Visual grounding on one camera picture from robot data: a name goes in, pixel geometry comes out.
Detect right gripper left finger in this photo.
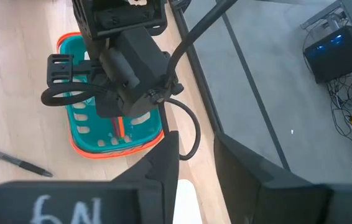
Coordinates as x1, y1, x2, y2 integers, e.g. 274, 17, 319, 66
0, 130, 180, 224

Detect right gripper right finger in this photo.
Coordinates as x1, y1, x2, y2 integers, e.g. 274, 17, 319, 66
213, 132, 352, 224

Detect orange pencil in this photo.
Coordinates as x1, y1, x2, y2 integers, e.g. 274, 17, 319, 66
118, 116, 126, 139

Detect red pencil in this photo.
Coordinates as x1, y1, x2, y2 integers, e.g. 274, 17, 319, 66
111, 116, 121, 138

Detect teal basket orange rim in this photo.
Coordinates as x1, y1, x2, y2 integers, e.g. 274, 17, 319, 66
56, 32, 165, 160

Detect black pen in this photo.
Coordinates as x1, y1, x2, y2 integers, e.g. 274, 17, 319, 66
0, 142, 54, 179

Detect white plastic bin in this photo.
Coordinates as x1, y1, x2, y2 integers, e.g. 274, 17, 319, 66
172, 178, 204, 224

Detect black computer blue lights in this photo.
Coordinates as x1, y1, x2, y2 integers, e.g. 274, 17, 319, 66
302, 24, 352, 85

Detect black metal table frame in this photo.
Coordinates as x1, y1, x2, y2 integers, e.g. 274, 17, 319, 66
167, 0, 225, 134

